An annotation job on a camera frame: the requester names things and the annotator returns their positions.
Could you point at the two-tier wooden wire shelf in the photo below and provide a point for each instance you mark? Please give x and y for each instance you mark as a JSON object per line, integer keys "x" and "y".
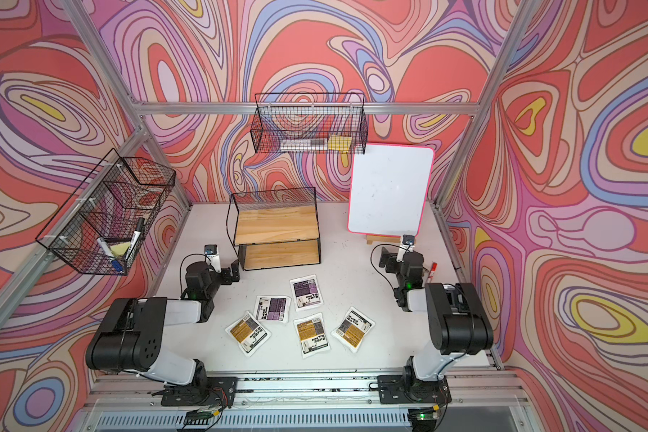
{"x": 275, "y": 228}

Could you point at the purple coffee bag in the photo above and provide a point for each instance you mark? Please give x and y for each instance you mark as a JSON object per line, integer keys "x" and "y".
{"x": 306, "y": 293}
{"x": 272, "y": 308}

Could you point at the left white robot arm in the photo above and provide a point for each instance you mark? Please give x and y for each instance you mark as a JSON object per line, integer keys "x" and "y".
{"x": 129, "y": 340}

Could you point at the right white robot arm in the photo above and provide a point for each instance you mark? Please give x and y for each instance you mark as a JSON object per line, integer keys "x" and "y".
{"x": 458, "y": 327}

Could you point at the small wooden easel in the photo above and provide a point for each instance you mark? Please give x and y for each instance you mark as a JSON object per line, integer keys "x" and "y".
{"x": 371, "y": 239}

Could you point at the pink-framed whiteboard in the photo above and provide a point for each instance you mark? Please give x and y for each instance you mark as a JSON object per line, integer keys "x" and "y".
{"x": 389, "y": 186}

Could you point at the yellow sponge in back basket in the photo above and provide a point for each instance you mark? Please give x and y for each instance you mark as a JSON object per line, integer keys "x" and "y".
{"x": 339, "y": 143}

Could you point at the yellow sponge in basket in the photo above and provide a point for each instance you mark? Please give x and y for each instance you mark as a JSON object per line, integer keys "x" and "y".
{"x": 120, "y": 250}
{"x": 339, "y": 143}

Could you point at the red whiteboard marker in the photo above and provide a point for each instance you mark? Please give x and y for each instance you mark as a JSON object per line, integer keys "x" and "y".
{"x": 431, "y": 273}

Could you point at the black marker in left basket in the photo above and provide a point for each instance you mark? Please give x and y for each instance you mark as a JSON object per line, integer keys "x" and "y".
{"x": 139, "y": 229}

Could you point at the yellow sponge in left basket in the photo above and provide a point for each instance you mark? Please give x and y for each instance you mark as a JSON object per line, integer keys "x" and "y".
{"x": 120, "y": 250}

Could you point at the blue-capped marker in basket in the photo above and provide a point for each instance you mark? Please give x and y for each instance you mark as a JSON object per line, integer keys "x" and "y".
{"x": 115, "y": 263}

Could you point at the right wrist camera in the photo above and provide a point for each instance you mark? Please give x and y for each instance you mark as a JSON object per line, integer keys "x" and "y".
{"x": 407, "y": 244}

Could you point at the back wall wire basket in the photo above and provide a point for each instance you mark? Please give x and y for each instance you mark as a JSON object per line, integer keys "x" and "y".
{"x": 308, "y": 115}

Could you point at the wall wire basket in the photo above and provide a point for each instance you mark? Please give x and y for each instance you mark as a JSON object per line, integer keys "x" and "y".
{"x": 308, "y": 115}
{"x": 107, "y": 204}

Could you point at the left wall wire basket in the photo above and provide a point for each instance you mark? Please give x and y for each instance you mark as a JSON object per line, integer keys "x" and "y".
{"x": 107, "y": 204}

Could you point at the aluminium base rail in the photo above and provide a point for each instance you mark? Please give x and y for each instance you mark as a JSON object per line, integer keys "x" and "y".
{"x": 474, "y": 399}

